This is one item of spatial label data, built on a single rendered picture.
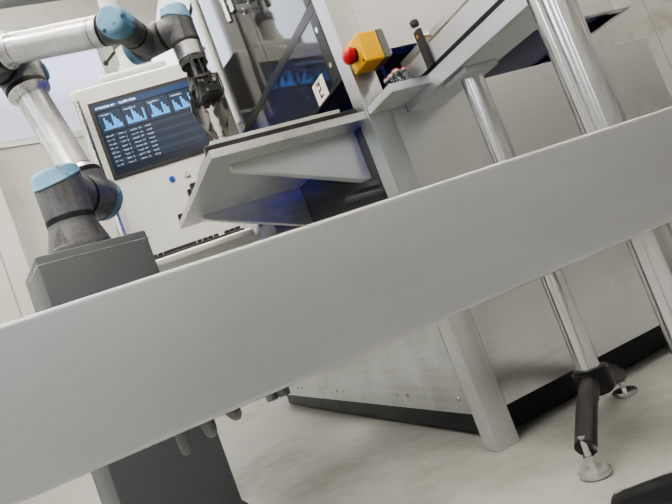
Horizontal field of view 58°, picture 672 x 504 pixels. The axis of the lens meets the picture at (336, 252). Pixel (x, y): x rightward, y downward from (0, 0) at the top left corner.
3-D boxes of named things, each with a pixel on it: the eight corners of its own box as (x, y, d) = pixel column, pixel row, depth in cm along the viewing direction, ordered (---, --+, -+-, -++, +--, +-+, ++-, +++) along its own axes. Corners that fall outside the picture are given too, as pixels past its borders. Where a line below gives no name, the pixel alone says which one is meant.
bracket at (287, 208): (310, 224, 206) (297, 189, 207) (313, 222, 203) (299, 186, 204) (215, 256, 193) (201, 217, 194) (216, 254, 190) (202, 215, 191)
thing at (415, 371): (429, 342, 372) (377, 208, 377) (759, 307, 181) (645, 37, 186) (279, 409, 334) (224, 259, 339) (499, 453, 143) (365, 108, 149)
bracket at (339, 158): (367, 181, 160) (349, 135, 160) (371, 177, 157) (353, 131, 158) (246, 218, 147) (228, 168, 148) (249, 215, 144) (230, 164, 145)
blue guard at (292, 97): (220, 236, 335) (209, 205, 336) (342, 75, 155) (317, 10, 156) (219, 236, 334) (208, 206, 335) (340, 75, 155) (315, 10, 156)
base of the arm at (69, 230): (55, 256, 139) (41, 215, 139) (47, 271, 151) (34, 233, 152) (120, 239, 147) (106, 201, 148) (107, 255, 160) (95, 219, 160)
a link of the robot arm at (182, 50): (172, 56, 161) (201, 50, 164) (178, 72, 160) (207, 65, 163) (174, 41, 154) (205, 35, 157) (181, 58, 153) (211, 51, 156)
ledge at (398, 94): (416, 102, 153) (414, 95, 153) (442, 79, 141) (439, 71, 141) (369, 115, 148) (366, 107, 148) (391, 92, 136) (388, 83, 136)
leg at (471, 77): (599, 387, 138) (474, 77, 143) (630, 388, 130) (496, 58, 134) (570, 403, 134) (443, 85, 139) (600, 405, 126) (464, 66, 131)
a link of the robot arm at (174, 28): (163, 21, 164) (191, 7, 162) (178, 58, 163) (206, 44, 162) (149, 9, 156) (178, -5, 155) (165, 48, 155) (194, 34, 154)
